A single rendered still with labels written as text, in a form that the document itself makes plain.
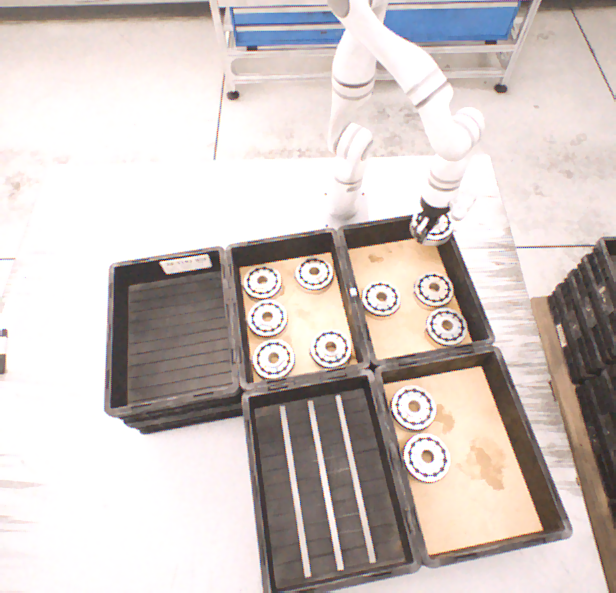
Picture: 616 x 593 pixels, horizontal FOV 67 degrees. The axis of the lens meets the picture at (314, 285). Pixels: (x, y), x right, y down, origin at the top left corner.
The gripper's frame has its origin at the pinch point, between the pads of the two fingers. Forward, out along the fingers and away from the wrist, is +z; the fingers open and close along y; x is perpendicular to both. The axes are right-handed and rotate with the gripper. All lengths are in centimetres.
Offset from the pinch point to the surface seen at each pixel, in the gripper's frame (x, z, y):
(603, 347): 63, 60, -36
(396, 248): -7.4, 17.3, -2.8
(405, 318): 5.8, 17.3, 14.7
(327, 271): -18.2, 14.3, 16.2
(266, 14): -146, 50, -112
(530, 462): 45, 11, 32
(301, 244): -27.7, 11.1, 14.8
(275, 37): -143, 63, -114
